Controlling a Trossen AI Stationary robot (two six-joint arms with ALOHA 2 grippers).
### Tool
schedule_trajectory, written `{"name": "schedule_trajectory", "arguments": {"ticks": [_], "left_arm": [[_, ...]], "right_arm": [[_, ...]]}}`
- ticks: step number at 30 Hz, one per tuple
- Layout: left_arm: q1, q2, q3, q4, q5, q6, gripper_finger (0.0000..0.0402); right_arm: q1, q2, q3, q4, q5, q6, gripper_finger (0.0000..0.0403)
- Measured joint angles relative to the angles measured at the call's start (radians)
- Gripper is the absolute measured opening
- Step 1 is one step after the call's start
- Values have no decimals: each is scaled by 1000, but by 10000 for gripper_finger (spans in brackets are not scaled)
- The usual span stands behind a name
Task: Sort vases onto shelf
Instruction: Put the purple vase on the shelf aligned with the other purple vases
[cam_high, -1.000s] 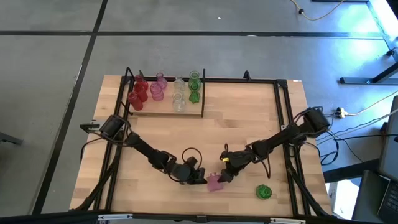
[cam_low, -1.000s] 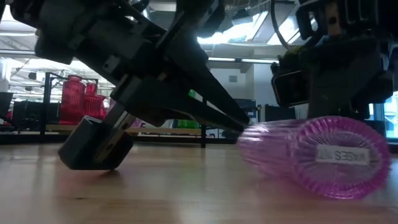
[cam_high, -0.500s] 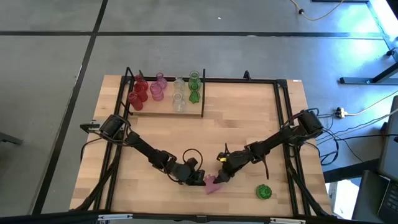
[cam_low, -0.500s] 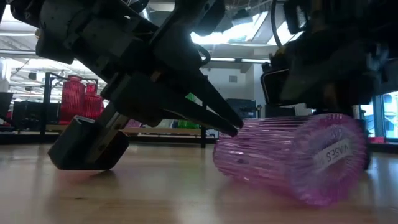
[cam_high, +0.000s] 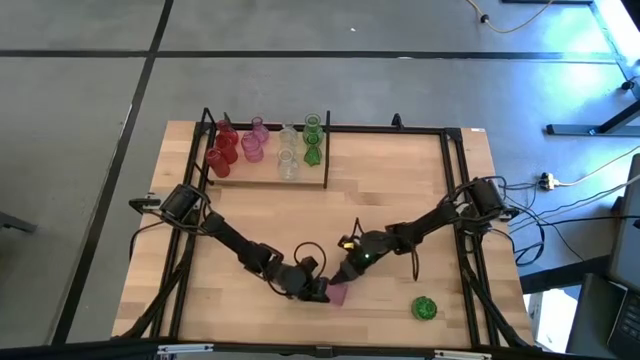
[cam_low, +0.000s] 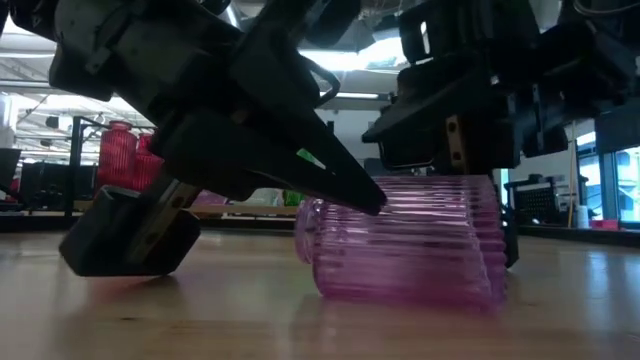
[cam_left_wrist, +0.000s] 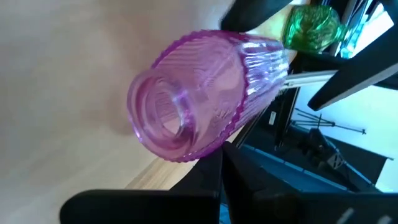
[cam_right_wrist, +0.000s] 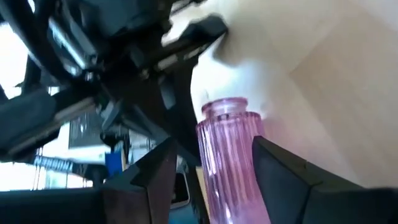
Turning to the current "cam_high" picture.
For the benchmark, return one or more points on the pink ribbed wide-mouth vase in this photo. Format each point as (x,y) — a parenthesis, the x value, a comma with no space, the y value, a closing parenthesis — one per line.
(340,295)

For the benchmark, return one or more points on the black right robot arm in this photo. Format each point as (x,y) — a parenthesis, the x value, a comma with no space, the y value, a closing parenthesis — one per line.
(430,220)

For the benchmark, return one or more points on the black table frame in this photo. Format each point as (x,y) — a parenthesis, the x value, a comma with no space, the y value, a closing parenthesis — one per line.
(375,129)

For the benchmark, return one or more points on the black keyboard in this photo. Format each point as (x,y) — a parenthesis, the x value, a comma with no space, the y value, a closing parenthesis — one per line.
(627,320)

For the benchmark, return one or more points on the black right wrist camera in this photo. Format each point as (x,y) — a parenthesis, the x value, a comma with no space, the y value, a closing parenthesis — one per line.
(348,244)

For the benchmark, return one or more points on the grey furniture leg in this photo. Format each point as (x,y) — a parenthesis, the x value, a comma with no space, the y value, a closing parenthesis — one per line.
(17,223)

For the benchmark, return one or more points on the black desk foot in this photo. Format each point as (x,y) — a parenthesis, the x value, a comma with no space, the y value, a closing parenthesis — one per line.
(575,129)

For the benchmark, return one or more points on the red ribbed glass vase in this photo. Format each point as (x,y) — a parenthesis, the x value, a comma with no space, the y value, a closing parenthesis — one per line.
(217,164)
(229,152)

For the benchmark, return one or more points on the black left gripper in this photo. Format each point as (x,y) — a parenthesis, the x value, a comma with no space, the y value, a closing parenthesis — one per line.
(297,281)

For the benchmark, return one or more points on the black metal shelf frame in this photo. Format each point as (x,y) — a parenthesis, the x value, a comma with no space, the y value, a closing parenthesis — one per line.
(327,160)

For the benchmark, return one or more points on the green ribbed glass vase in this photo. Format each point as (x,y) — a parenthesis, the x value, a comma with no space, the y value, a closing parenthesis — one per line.
(312,125)

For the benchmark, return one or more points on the pink bulbous glass vase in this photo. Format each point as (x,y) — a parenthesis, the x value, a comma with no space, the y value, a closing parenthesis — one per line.
(261,127)

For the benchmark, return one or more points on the grey monitor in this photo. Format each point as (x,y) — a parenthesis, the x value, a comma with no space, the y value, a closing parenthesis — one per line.
(627,225)

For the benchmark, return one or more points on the green twisted glass vase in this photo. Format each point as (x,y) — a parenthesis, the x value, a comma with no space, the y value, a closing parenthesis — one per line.
(312,155)

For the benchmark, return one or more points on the white power strip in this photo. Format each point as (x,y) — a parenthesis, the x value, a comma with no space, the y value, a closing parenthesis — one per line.
(548,181)

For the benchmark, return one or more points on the green round glass vase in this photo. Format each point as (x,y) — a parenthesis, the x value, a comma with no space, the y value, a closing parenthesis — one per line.
(424,307)

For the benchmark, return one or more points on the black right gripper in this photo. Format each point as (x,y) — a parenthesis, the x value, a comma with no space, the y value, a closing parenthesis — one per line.
(372,245)

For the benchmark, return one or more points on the clear ribbed bulbous vase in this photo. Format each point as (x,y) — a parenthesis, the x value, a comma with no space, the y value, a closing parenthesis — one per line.
(288,135)
(288,167)

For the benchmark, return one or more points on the red smooth bulbous vase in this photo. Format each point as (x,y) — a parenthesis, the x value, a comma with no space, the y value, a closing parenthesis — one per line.
(228,132)

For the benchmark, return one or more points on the pink ribbed bottle vase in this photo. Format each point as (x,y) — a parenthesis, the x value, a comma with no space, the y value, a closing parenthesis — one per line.
(251,147)

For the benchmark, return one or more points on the silver aluminium bar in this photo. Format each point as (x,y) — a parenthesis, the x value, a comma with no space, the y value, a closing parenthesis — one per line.
(185,349)
(462,354)

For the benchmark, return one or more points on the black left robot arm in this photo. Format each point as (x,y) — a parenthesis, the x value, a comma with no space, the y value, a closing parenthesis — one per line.
(235,240)

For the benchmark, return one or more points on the dark grey desk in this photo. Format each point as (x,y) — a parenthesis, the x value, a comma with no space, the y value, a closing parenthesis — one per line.
(590,320)

